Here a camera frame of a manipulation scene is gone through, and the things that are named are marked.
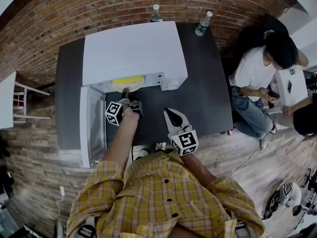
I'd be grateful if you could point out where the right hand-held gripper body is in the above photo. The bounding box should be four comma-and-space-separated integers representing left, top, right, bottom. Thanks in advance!
167, 125, 200, 157

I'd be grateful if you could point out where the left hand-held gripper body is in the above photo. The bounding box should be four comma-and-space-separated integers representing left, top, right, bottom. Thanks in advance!
105, 97, 144, 126

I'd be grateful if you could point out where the white round plate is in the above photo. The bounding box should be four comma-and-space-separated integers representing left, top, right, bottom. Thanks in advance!
111, 77, 145, 93

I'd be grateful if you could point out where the yellow corn cob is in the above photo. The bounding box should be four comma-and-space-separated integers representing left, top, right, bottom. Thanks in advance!
112, 76, 144, 84

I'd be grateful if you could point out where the white microwave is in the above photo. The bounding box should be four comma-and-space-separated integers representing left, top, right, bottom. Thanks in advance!
79, 21, 189, 169

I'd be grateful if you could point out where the person's left forearm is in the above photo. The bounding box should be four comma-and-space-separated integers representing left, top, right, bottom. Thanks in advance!
101, 118, 141, 170

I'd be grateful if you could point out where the person's right forearm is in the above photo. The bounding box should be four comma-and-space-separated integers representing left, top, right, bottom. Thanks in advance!
179, 152, 216, 187

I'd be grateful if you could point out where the person's left hand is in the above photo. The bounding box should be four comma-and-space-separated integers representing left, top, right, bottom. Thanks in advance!
122, 105, 141, 121

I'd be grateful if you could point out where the person's right shoe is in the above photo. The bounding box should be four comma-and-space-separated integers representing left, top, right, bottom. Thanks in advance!
155, 142, 174, 155

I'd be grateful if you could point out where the person's shoe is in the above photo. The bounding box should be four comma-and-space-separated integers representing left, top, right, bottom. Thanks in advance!
155, 142, 174, 155
135, 147, 150, 162

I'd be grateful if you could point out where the dark table with white legs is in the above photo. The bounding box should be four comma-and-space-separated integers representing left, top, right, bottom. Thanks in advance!
54, 22, 234, 155

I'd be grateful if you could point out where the person's left shoe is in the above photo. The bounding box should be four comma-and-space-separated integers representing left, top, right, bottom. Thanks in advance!
135, 147, 150, 162

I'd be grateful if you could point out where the yellow plaid shirt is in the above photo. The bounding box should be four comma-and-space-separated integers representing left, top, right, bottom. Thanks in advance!
66, 151, 265, 238

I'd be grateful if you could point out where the clear bottle with dark label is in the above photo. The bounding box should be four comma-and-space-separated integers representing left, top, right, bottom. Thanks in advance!
150, 3, 160, 23

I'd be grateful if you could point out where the clear bottle with green label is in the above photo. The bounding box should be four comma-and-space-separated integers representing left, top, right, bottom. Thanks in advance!
195, 10, 213, 36

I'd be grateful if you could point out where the red box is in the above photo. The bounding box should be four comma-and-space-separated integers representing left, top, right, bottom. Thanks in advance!
13, 93, 25, 108

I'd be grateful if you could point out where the black office chair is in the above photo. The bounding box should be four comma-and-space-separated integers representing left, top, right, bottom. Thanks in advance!
220, 12, 290, 66

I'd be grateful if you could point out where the white side table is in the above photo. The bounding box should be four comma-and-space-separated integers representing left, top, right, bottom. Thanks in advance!
0, 70, 52, 130

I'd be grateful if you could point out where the grey backpack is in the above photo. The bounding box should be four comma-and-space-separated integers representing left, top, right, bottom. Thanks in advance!
262, 181, 302, 220

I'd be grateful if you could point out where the white desk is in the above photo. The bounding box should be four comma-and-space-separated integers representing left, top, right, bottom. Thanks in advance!
274, 64, 310, 109

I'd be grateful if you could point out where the black metal stand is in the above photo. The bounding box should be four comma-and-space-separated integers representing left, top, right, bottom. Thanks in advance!
301, 168, 317, 192

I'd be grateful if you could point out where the white floor cable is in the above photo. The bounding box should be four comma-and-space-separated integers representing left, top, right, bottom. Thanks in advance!
229, 145, 262, 177

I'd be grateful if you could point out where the white power adapter with cable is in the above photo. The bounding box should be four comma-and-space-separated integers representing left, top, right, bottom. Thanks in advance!
7, 171, 65, 217

